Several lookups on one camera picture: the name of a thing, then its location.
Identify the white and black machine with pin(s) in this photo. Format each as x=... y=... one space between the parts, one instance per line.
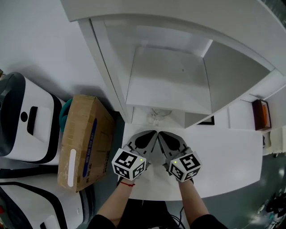
x=38 y=125
x=44 y=208

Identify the person's black top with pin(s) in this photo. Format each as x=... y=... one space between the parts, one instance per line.
x=100 y=222

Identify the clear glass cup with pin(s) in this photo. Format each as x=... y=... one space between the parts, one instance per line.
x=159 y=114

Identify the person's left forearm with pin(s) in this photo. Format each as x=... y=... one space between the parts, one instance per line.
x=118 y=199

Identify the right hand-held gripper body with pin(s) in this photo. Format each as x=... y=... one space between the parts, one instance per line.
x=185 y=166

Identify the black flat frame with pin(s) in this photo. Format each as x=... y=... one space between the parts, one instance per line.
x=207 y=121

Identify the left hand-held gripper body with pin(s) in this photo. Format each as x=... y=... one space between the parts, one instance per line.
x=128 y=163

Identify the dark brown tray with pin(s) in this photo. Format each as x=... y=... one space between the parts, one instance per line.
x=258 y=116

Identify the person's right forearm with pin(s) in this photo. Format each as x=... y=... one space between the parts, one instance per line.
x=192 y=199

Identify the teal round object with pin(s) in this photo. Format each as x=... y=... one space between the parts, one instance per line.
x=63 y=116

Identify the brown cardboard box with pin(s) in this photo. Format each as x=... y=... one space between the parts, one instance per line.
x=87 y=143

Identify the white shelf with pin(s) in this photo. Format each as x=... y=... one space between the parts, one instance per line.
x=169 y=73

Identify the orange item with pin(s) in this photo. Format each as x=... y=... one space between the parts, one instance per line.
x=264 y=116

